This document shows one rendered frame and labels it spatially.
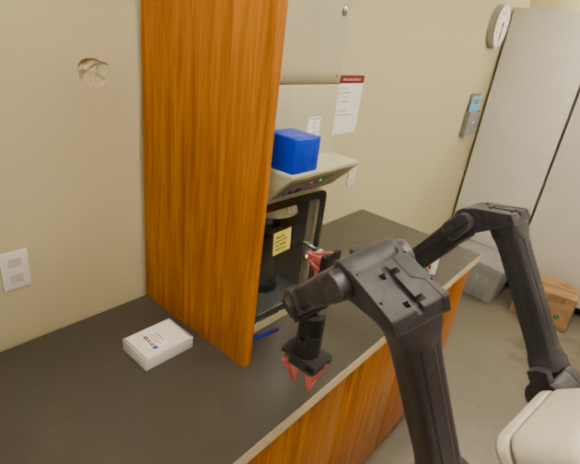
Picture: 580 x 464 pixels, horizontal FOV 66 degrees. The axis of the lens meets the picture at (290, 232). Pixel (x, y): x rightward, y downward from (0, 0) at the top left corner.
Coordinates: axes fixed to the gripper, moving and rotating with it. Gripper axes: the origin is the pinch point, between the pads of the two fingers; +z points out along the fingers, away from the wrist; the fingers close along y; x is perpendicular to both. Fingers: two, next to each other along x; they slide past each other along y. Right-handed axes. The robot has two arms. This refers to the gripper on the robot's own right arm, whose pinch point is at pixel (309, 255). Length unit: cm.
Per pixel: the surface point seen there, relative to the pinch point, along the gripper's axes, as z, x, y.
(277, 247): 4.5, 10.9, 4.4
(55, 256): 49, 57, -4
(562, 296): -55, -255, -92
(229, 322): 3.6, 29.2, -14.1
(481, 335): -22, -200, -120
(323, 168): -5.0, 7.1, 31.0
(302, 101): 6.2, 5.9, 46.5
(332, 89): 6, -8, 49
